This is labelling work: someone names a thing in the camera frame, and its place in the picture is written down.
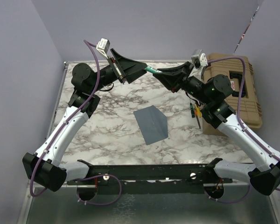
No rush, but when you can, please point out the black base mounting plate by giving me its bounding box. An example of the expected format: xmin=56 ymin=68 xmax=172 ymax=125
xmin=67 ymin=163 xmax=233 ymax=195

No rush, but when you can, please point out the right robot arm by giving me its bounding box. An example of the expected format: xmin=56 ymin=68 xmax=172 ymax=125
xmin=153 ymin=62 xmax=280 ymax=196

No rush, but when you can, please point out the tan plastic tool case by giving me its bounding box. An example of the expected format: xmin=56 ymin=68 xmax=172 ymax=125
xmin=202 ymin=56 xmax=262 ymax=131

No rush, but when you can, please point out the green handled screwdriver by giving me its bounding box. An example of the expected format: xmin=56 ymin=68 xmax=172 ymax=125
xmin=189 ymin=98 xmax=195 ymax=118

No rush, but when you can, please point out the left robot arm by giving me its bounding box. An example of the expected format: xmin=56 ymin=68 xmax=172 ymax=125
xmin=22 ymin=49 xmax=147 ymax=192

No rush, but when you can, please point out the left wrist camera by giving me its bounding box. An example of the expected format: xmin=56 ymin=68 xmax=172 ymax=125
xmin=96 ymin=38 xmax=110 ymax=59

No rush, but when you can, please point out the grey-blue envelope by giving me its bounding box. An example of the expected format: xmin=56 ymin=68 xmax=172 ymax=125
xmin=133 ymin=105 xmax=168 ymax=145

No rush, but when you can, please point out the green white glue stick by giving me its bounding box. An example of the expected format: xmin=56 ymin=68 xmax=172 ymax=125
xmin=145 ymin=66 xmax=162 ymax=73

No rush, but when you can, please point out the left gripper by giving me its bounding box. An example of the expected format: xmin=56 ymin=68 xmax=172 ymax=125
xmin=90 ymin=48 xmax=147 ymax=93

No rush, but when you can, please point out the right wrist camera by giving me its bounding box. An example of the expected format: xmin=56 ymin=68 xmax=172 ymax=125
xmin=191 ymin=49 xmax=208 ymax=69

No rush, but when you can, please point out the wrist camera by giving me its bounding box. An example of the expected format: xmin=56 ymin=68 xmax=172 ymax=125
xmin=191 ymin=49 xmax=208 ymax=69
xmin=96 ymin=38 xmax=110 ymax=59

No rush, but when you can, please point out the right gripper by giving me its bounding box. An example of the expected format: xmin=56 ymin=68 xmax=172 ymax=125
xmin=154 ymin=61 xmax=212 ymax=105

